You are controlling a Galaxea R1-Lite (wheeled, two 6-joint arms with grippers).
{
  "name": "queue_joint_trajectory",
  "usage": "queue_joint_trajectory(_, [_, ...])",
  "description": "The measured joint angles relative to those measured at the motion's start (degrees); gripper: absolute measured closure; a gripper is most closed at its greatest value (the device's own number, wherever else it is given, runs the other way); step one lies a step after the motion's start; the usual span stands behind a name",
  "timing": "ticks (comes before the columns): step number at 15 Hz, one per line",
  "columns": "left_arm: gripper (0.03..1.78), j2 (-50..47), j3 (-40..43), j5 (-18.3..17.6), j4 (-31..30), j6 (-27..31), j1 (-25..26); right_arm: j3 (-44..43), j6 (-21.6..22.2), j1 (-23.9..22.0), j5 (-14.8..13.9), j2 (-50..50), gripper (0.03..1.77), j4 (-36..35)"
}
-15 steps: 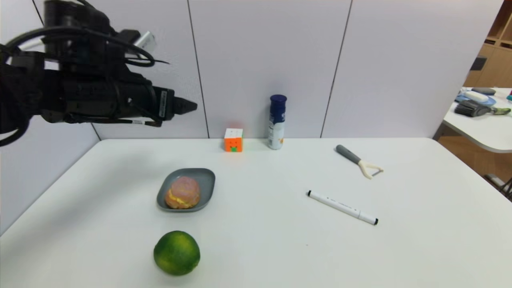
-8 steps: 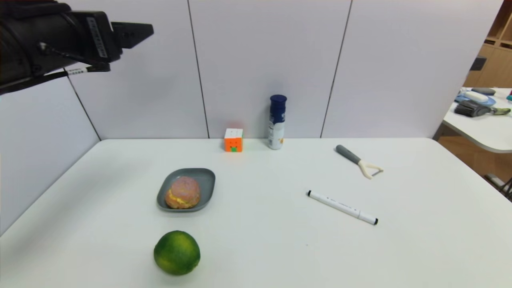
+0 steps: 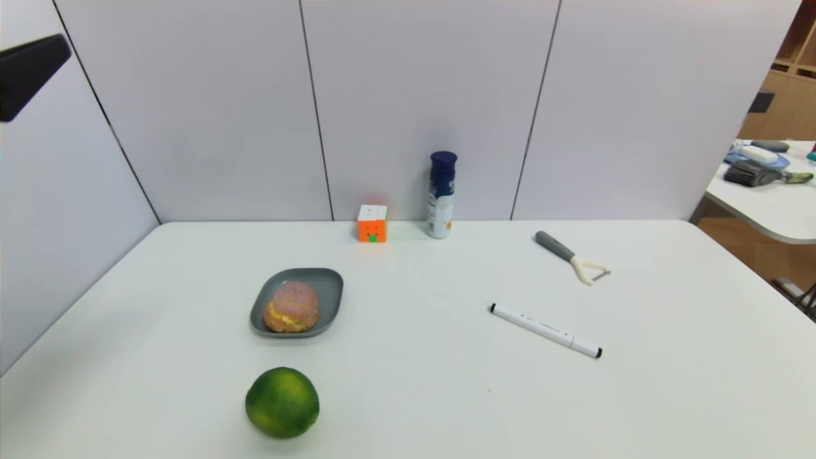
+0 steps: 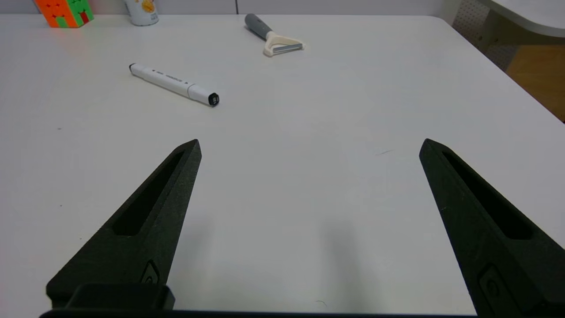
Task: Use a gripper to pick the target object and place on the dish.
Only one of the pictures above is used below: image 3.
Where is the dark chair base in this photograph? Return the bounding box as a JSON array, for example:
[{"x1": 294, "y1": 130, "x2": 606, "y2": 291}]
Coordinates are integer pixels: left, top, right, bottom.
[{"x1": 771, "y1": 277, "x2": 816, "y2": 323}]

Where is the blue plate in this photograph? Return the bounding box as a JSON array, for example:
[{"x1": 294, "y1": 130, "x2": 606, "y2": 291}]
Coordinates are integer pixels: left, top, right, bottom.
[{"x1": 724, "y1": 148, "x2": 790, "y2": 170}]

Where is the gray rectangular dish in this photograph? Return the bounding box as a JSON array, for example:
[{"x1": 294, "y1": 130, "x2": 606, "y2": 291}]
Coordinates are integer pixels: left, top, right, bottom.
[{"x1": 250, "y1": 268, "x2": 344, "y2": 339}]

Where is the gray handled cream peeler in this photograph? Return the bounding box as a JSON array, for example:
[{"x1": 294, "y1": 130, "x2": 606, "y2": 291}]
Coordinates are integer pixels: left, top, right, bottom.
[{"x1": 534, "y1": 231, "x2": 611, "y2": 286}]

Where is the blue white spray can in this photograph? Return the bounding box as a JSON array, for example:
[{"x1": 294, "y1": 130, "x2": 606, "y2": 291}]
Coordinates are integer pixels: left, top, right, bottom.
[{"x1": 427, "y1": 151, "x2": 458, "y2": 240}]

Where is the wooden cabinet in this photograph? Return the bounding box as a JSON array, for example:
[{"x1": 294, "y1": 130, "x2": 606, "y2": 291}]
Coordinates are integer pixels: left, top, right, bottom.
[{"x1": 738, "y1": 0, "x2": 816, "y2": 142}]

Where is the black bristle brush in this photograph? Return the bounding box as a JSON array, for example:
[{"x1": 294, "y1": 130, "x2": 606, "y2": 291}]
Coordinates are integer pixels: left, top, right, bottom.
[{"x1": 723, "y1": 160, "x2": 814, "y2": 188}]

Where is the green citrus fruit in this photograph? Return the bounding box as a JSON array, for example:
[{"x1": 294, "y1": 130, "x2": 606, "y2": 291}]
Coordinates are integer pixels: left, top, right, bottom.
[{"x1": 245, "y1": 367, "x2": 321, "y2": 439}]

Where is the white side table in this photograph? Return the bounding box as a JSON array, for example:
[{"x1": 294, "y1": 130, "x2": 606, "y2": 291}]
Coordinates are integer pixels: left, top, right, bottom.
[{"x1": 688, "y1": 140, "x2": 816, "y2": 246}]

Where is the white marker pen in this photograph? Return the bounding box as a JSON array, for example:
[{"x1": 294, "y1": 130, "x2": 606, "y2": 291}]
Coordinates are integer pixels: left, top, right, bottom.
[{"x1": 489, "y1": 303, "x2": 602, "y2": 359}]

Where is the cream puff bun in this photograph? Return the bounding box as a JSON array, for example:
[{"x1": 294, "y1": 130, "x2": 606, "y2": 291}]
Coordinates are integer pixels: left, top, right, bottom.
[{"x1": 263, "y1": 280, "x2": 320, "y2": 333}]

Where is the orange white puzzle cube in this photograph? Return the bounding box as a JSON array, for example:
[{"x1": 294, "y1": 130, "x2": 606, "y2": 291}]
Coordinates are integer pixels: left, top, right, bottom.
[{"x1": 358, "y1": 205, "x2": 388, "y2": 244}]

